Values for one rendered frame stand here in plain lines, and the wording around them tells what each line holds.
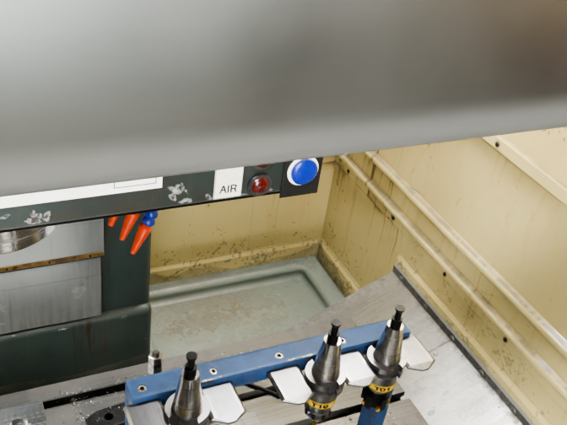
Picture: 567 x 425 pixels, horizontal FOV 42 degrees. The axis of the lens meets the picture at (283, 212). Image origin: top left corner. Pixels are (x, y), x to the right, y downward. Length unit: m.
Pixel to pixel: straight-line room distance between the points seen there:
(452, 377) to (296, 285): 0.70
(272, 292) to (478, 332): 0.74
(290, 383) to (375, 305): 0.83
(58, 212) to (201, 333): 1.43
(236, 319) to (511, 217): 0.91
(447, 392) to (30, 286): 0.94
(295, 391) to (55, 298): 0.68
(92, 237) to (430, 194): 0.80
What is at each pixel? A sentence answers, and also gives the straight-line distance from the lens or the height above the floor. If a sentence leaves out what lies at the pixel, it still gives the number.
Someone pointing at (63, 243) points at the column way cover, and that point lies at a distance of 1.55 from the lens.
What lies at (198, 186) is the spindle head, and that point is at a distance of 0.75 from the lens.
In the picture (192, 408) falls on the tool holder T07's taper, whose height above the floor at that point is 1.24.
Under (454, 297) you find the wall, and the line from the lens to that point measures 1.83.
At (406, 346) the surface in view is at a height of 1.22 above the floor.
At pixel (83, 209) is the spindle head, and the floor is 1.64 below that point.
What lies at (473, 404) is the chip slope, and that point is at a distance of 1.76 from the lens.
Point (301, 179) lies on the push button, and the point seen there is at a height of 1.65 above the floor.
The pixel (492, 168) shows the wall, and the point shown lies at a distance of 1.65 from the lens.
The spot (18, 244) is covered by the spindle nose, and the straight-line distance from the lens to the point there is 0.90.
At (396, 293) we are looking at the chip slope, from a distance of 1.96.
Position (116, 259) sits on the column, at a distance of 1.66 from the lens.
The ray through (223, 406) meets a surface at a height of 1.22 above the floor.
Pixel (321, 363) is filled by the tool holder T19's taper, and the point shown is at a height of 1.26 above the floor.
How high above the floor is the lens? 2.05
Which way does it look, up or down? 34 degrees down
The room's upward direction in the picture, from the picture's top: 9 degrees clockwise
